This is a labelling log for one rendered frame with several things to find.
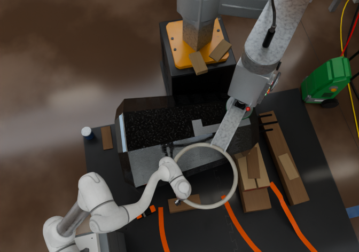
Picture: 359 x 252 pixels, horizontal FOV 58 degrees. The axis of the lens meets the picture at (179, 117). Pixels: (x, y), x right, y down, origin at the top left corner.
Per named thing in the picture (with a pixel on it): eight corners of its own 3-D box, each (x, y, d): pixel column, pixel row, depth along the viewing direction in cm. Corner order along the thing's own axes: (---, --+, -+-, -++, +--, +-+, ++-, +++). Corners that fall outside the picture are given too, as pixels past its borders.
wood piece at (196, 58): (188, 57, 285) (188, 53, 281) (199, 53, 287) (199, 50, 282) (196, 75, 278) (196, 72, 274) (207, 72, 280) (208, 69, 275)
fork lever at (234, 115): (246, 64, 249) (246, 62, 245) (269, 74, 246) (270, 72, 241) (205, 143, 245) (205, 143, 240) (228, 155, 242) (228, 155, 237)
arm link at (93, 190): (47, 260, 202) (35, 228, 209) (71, 249, 213) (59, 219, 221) (94, 208, 155) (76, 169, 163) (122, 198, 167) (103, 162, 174)
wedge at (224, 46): (222, 41, 291) (223, 38, 287) (231, 47, 289) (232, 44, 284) (208, 56, 286) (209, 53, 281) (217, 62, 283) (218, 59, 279)
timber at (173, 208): (170, 213, 309) (169, 212, 298) (168, 201, 314) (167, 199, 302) (200, 207, 311) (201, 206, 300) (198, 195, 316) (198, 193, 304)
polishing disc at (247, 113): (229, 92, 266) (229, 91, 265) (255, 98, 264) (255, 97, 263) (223, 114, 258) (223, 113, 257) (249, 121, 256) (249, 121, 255)
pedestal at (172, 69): (159, 61, 374) (155, 20, 305) (214, 52, 379) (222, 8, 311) (170, 112, 350) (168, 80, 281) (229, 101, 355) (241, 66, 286)
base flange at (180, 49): (165, 25, 303) (165, 22, 298) (216, 16, 307) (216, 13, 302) (176, 70, 285) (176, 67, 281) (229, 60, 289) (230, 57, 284)
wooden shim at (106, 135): (100, 127, 342) (100, 127, 340) (110, 126, 343) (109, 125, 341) (103, 150, 333) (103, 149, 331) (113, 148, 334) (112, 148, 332)
